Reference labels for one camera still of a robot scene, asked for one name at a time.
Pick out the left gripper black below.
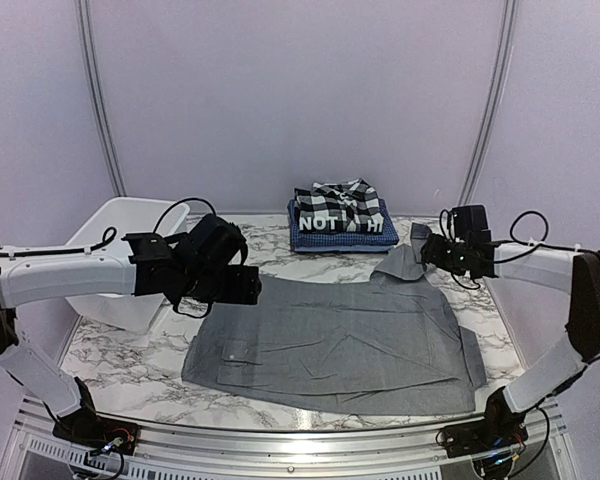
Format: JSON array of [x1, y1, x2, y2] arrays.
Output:
[[181, 264, 262, 305]]

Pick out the white plastic bin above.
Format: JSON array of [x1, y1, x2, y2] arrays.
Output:
[[67, 197, 190, 334]]

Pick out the grey long sleeve shirt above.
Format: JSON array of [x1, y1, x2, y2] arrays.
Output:
[[181, 223, 486, 416]]

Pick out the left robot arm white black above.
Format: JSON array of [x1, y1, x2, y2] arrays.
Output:
[[0, 214, 262, 445]]

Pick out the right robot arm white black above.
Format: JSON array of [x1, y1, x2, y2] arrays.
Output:
[[420, 204, 600, 448]]

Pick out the blue checked folded shirt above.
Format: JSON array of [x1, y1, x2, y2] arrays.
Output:
[[287, 199, 399, 254]]

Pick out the black shirt white letters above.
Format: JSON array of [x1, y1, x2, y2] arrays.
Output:
[[297, 212, 384, 235]]

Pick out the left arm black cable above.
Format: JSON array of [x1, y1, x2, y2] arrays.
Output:
[[0, 197, 219, 321]]

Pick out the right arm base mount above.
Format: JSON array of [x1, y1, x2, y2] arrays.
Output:
[[436, 387, 528, 458]]

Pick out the aluminium frame rail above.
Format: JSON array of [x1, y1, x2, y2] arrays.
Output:
[[0, 397, 581, 479]]

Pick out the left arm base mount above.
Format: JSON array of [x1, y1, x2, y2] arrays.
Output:
[[53, 377, 140, 456]]

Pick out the right wall aluminium profile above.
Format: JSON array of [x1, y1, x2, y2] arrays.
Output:
[[457, 0, 519, 206]]

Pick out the wall aluminium profile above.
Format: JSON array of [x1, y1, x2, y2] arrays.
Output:
[[75, 0, 127, 197], [457, 0, 519, 206]]

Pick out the left wall aluminium profile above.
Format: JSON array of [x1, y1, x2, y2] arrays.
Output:
[[75, 0, 127, 197]]

